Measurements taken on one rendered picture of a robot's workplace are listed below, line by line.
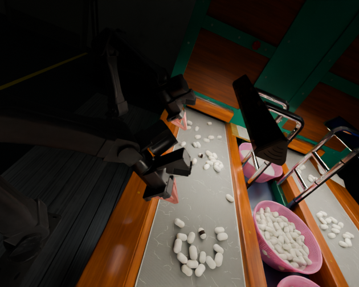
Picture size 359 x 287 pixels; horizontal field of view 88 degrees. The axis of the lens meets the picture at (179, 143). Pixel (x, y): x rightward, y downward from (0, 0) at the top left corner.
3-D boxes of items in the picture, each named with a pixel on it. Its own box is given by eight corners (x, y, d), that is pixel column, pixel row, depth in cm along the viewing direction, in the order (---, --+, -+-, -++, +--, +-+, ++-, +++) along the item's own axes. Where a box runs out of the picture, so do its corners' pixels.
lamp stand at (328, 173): (281, 215, 89) (367, 146, 64) (270, 184, 105) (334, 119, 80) (315, 228, 91) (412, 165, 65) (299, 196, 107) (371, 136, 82)
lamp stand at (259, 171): (204, 187, 85) (263, 102, 60) (205, 159, 102) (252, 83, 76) (241, 200, 87) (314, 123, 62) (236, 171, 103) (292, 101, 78)
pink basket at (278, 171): (256, 193, 95) (268, 181, 90) (222, 157, 109) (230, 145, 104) (279, 181, 111) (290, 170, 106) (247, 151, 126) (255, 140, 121)
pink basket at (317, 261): (264, 288, 60) (284, 279, 54) (230, 212, 79) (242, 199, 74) (317, 277, 70) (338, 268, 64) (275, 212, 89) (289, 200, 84)
